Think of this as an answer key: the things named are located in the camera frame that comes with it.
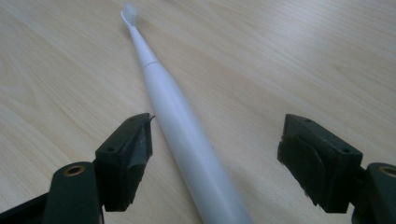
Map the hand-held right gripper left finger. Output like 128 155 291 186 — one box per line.
42 112 156 224

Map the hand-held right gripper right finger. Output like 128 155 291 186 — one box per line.
276 113 396 224

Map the white electric toothbrush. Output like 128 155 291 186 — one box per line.
120 1 255 224

